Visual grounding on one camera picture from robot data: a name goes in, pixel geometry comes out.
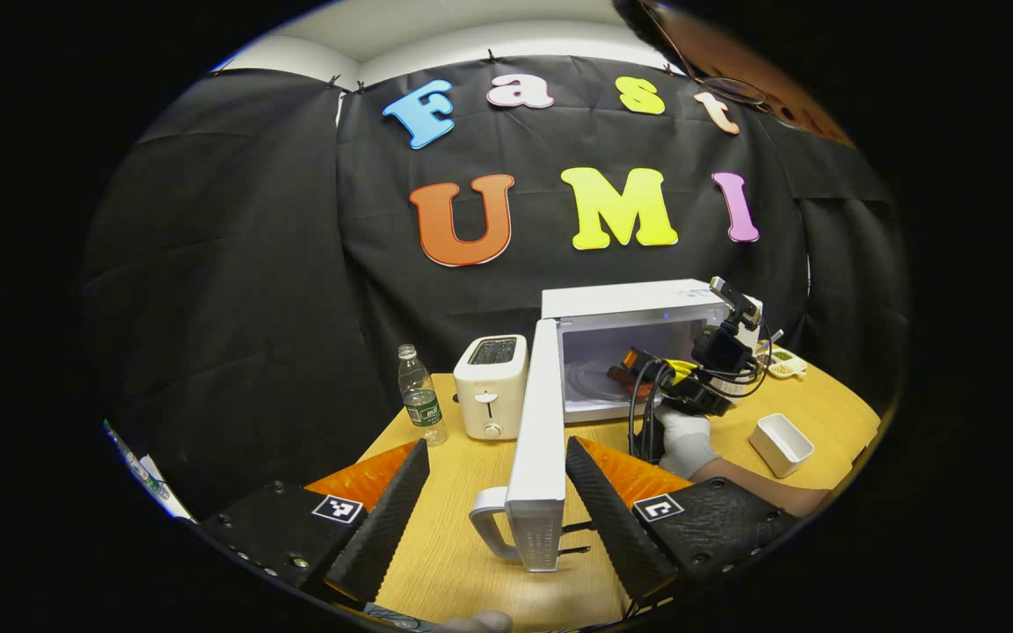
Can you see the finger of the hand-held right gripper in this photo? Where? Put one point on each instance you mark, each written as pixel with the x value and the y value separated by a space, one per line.
pixel 652 362

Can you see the thin framed glasses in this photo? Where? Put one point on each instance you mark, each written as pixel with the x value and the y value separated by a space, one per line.
pixel 735 90

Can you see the white toaster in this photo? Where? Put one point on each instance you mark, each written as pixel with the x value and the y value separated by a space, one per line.
pixel 489 387

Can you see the person's head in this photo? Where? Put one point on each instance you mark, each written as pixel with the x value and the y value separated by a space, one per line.
pixel 735 53

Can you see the white printed board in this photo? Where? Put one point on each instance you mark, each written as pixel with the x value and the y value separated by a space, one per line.
pixel 155 488

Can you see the white plastic tray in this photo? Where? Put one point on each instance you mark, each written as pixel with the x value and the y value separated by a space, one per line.
pixel 779 440

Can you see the black backdrop cloth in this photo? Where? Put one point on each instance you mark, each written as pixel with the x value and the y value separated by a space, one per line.
pixel 295 264

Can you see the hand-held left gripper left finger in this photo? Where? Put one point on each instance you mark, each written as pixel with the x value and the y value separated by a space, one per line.
pixel 388 519

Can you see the white microwave oven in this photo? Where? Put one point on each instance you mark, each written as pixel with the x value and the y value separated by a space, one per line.
pixel 621 303

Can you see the brown meat piece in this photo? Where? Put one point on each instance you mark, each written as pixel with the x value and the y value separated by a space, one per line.
pixel 619 378

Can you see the divided dish with beans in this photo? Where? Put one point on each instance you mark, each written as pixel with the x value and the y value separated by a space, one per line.
pixel 788 363

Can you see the clear plastic water bottle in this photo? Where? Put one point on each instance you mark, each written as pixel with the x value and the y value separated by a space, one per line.
pixel 421 400

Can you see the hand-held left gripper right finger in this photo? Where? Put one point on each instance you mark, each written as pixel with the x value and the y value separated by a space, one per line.
pixel 608 519

